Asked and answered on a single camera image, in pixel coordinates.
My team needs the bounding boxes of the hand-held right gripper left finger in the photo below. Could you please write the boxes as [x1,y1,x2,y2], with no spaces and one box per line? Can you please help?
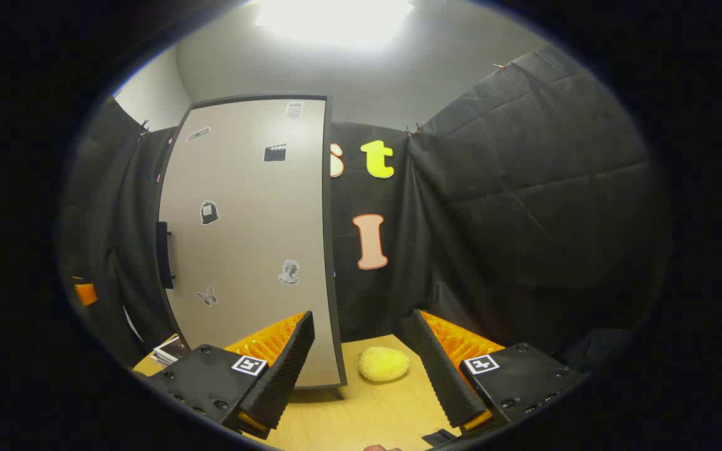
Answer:
[132,311,315,440]

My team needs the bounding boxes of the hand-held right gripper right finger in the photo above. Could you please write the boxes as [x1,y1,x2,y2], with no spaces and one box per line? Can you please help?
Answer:
[410,309,591,435]

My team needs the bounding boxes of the black door handle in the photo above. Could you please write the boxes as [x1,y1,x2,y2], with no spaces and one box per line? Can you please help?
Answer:
[156,221,177,290]

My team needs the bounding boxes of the dark grey cabinet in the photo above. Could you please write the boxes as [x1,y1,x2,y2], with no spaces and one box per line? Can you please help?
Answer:
[154,94,348,402]

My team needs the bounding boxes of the grey cabinet door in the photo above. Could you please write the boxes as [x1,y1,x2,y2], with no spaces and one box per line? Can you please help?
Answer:
[159,98,342,388]

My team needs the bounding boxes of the yellow sponge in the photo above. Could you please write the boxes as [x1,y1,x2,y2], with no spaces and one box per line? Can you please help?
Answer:
[358,346,411,383]

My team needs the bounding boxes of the white book with dark cover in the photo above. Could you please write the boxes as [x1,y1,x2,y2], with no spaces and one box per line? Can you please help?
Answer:
[150,334,189,367]

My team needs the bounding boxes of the black backdrop cloth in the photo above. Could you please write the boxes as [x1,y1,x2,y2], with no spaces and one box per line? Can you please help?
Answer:
[54,44,672,376]

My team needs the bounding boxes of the ceiling light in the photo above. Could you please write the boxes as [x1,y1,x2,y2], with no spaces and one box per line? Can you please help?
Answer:
[254,0,415,48]

